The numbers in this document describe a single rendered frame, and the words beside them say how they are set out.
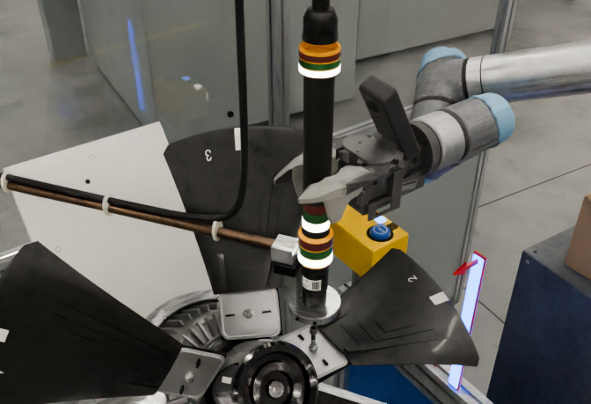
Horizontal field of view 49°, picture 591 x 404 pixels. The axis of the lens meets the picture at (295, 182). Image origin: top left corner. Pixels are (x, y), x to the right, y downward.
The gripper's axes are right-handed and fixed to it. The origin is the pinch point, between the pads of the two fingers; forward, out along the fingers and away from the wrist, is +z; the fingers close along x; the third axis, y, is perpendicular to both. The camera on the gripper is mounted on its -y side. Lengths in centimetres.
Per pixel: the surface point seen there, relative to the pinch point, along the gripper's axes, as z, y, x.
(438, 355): -19.5, 32.9, -9.1
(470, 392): -40, 62, -3
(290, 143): -9.5, 4.9, 14.4
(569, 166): -263, 147, 107
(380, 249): -36, 41, 21
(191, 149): 1.7, 6.2, 23.1
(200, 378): 13.1, 26.7, 2.6
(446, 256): -121, 117, 70
